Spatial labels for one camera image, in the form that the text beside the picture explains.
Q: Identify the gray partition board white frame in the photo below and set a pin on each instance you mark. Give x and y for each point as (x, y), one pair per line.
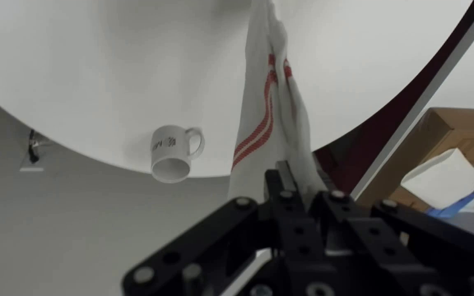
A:
(440, 79)

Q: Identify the white towel with red stripes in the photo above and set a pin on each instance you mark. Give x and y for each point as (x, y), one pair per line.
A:
(258, 109)

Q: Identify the white paper sheet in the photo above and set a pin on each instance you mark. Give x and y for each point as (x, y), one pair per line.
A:
(440, 178)

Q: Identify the blue packet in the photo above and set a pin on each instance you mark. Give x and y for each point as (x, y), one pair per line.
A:
(456, 206)

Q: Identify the large cardboard box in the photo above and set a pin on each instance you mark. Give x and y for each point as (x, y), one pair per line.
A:
(451, 129)

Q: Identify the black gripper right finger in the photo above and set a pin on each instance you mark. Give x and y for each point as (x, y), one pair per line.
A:
(379, 231)

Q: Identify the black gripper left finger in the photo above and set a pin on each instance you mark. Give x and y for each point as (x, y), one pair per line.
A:
(214, 236)

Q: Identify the small clear glass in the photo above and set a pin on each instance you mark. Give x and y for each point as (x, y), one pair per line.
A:
(168, 158)

